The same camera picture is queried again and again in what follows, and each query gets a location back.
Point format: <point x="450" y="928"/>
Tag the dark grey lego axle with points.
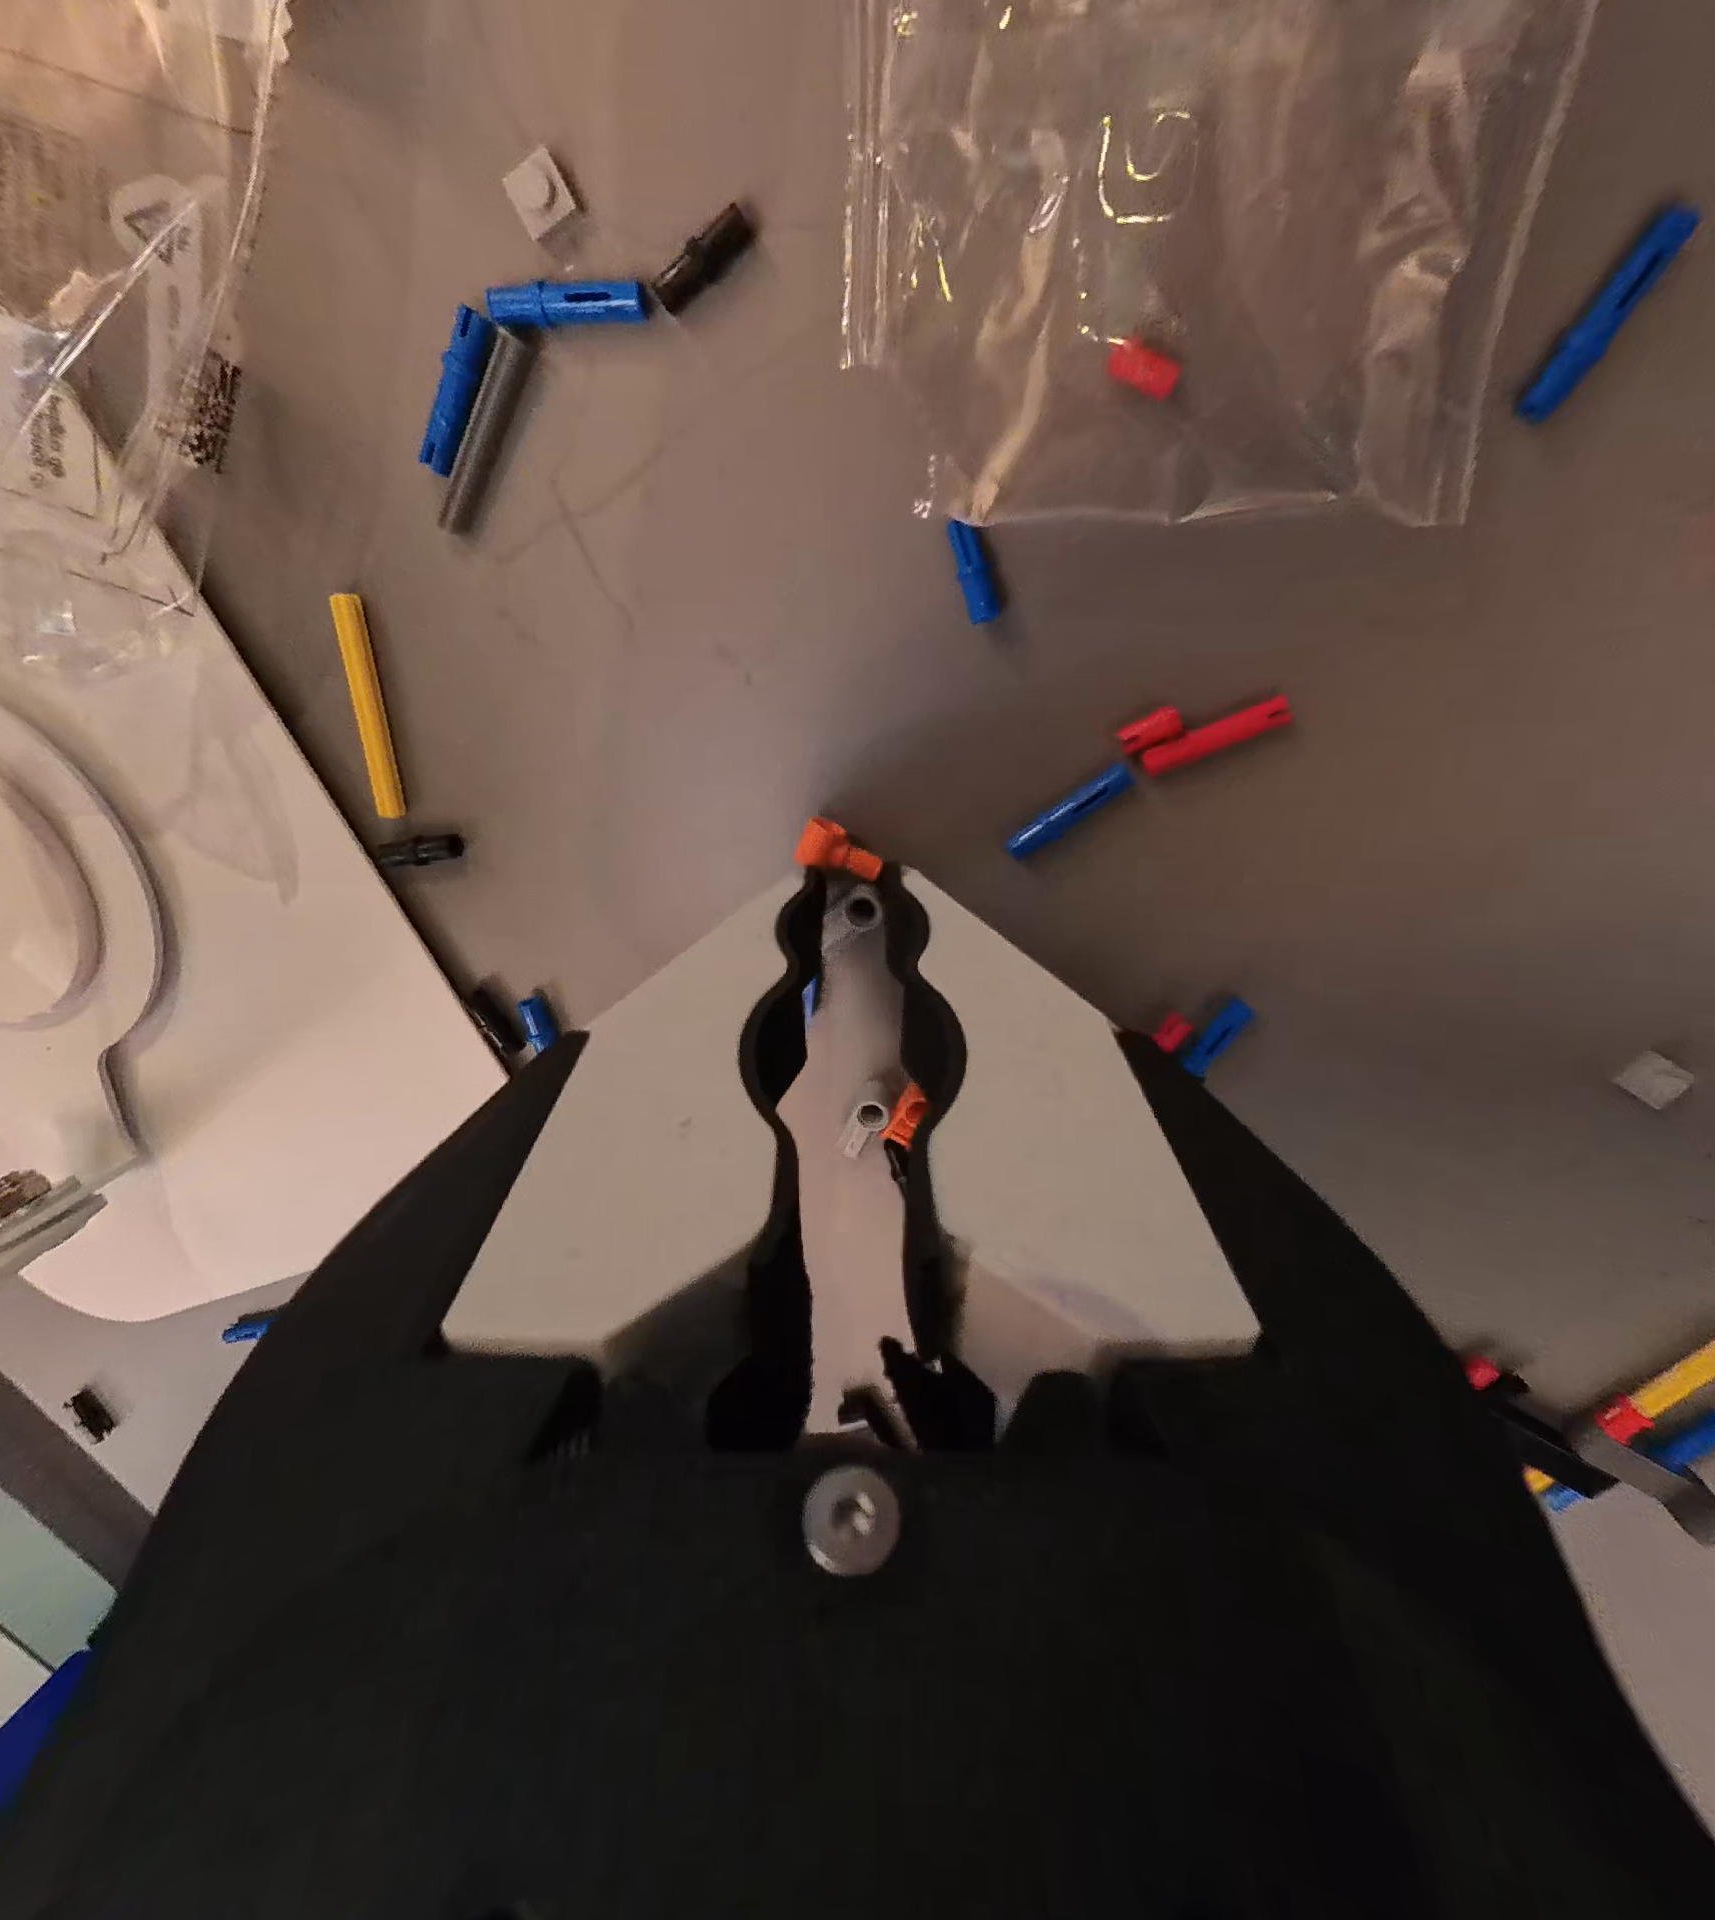
<point x="484" y="434"/>

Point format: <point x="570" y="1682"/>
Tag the red lego bush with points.
<point x="1141" y="368"/>

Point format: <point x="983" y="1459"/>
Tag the yellow lego axle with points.
<point x="368" y="704"/>

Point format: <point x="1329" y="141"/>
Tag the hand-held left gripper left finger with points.
<point x="618" y="1201"/>

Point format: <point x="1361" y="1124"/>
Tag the small clear plastic bag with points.
<point x="1217" y="224"/>

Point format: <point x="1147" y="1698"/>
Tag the grey lego connector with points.
<point x="857" y="913"/>

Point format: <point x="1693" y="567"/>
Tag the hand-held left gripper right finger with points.
<point x="1081" y="1201"/>

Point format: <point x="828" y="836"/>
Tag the scattered small lego pins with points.
<point x="568" y="302"/>

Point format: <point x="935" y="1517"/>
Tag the light grey lego plate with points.
<point x="542" y="192"/>

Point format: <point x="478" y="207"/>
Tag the orange lego connector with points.
<point x="830" y="849"/>

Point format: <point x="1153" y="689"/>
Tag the white stand base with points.
<point x="286" y="1051"/>

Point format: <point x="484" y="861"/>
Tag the small grey lego tile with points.
<point x="1653" y="1080"/>

